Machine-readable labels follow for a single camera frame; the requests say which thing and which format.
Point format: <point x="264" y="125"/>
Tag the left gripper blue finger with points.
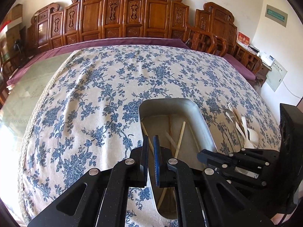
<point x="249" y="159"/>

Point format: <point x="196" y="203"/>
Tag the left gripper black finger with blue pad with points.
<point x="98" y="198"/>
<point x="204" y="198"/>

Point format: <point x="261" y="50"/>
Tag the metal fork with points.
<point x="232" y="120"/>

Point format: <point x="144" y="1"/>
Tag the grey metal tray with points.
<point x="164" y="117"/>

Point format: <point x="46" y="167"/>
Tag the blue floral tablecloth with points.
<point x="88" y="114"/>

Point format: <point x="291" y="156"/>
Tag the wooden side table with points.
<point x="261" y="74"/>

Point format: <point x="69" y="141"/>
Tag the purple armchair cushion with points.
<point x="246" y="73"/>

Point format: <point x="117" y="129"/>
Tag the white router box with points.
<point x="267" y="58"/>

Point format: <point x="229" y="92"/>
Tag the red card on side table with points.
<point x="243" y="39"/>

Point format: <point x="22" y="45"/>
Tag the carved wooden armchair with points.
<point x="218" y="20"/>

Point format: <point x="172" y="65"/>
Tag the black desk lamp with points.
<point x="18" y="47"/>

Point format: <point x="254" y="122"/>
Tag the long carved wooden sofa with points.
<point x="86" y="20"/>

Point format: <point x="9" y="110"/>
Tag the stacked cardboard boxes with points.
<point x="10" y="31"/>

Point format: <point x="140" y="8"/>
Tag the white lower wall panel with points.
<point x="275" y="77"/>

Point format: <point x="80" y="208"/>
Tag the grey wall electrical panel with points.
<point x="276" y="15"/>

